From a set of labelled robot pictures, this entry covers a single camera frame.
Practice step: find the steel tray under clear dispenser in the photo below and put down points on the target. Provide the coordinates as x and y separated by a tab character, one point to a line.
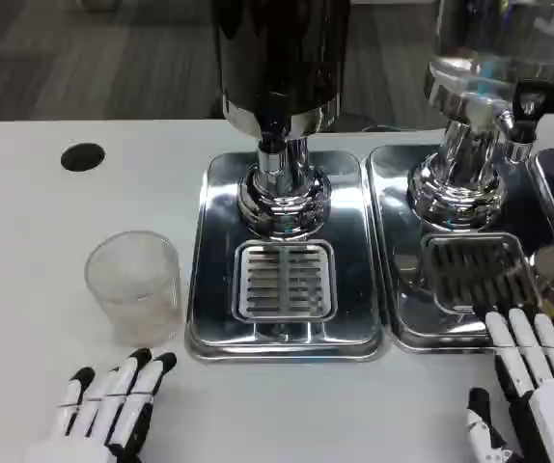
402	270

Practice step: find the steel drip grid, bright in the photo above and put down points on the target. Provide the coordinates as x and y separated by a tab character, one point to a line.
284	280

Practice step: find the steel tray under dark dispenser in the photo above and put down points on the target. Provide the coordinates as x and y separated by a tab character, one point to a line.
354	299

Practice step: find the clear drink dispenser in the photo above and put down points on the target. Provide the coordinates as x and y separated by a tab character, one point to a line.
470	159

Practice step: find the dark drink dispenser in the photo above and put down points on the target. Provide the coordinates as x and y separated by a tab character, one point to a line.
282	72

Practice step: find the steel drip grid, dark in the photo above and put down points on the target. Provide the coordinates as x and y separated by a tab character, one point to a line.
479	270

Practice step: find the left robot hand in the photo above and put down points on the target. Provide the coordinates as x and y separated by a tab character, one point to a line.
113	400

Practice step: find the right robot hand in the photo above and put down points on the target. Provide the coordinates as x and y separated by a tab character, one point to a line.
542	381

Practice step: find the clear ribbed glass cup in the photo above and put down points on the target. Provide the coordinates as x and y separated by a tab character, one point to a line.
132	289

